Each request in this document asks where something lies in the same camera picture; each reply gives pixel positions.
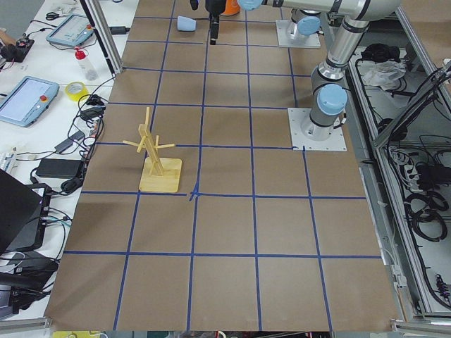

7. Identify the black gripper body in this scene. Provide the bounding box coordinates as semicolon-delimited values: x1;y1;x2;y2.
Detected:
205;0;226;15

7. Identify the light blue cup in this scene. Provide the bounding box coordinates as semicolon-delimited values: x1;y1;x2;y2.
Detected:
177;15;197;32

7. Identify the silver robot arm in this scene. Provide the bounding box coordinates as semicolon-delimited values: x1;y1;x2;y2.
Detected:
288;8;321;39
238;0;401;141

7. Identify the wooden cup rack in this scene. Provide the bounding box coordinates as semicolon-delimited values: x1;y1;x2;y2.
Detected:
123;107;183;193

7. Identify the orange can with silver lid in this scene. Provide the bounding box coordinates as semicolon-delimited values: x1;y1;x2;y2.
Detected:
221;0;241;17

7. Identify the black power adapter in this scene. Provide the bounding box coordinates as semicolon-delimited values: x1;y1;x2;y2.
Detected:
109;26;130;35

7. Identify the clear bottle with red cap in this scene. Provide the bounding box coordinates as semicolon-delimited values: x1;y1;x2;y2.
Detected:
75;47;98;81

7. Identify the yellow tape roll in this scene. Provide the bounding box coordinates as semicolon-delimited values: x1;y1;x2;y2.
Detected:
65;81;89;101

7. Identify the white crumpled cloth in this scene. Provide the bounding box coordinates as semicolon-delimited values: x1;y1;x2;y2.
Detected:
362;61;407;90

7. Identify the teach pendant near edge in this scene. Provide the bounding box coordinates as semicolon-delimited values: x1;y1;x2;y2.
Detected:
1;76;60;127

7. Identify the large black power brick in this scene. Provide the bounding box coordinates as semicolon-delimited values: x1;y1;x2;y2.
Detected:
36;158;82;179

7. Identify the black laptop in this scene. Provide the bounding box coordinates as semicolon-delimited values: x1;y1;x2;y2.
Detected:
1;170;51;254

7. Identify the aluminium frame post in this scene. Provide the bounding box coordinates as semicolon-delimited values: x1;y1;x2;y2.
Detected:
80;0;123;75

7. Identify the teach pendant near frame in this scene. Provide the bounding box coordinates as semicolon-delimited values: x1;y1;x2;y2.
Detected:
46;14;94;47

